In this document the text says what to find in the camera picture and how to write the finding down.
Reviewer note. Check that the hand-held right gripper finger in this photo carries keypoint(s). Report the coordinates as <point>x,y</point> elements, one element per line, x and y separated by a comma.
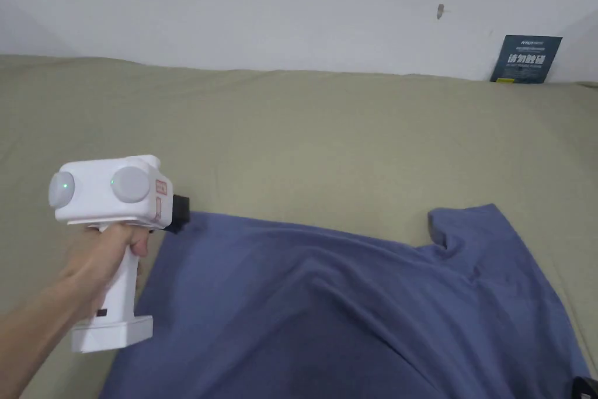
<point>586,387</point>

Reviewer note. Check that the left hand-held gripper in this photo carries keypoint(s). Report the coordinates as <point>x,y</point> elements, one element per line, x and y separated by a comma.
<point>103,193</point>

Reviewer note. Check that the dark blue shirt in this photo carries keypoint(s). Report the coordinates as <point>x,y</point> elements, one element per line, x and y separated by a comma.
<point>336,315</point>

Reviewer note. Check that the person's left forearm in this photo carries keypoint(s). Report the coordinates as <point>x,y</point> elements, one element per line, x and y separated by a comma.
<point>35,324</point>

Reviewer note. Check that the person's left hand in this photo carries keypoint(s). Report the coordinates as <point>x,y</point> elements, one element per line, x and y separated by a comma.
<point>96,268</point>

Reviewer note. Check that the bed with beige sheet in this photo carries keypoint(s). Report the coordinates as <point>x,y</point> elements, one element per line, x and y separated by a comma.
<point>299,137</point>

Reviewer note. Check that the dark blue printed card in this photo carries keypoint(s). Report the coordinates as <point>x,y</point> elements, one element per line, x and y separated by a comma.
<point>525,60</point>

